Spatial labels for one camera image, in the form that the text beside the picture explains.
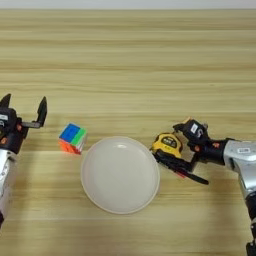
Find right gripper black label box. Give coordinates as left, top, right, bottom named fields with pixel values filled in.
left=181, top=118, right=211, bottom=145

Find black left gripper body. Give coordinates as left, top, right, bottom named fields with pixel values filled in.
left=0, top=119, right=43, bottom=155

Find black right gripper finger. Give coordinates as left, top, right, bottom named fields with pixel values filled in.
left=158, top=154, right=198, bottom=173
left=172, top=122, right=188, bottom=133

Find yellow tape measure black strap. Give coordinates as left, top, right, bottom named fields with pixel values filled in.
left=149, top=131, right=210, bottom=186

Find multicolour puzzle cube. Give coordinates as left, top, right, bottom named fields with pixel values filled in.
left=58, top=122, right=89, bottom=156

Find round white plate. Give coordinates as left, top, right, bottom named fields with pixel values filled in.
left=80, top=135, right=161, bottom=215

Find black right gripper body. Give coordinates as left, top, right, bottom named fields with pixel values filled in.
left=186, top=137, right=232, bottom=169

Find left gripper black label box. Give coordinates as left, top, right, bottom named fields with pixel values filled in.
left=0, top=106, right=18, bottom=133

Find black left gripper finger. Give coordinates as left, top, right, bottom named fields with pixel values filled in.
left=0, top=93, right=12, bottom=109
left=35, top=96, right=48, bottom=129

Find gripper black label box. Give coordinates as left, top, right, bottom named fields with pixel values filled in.
left=181, top=118, right=211, bottom=145
left=0, top=106, right=18, bottom=133

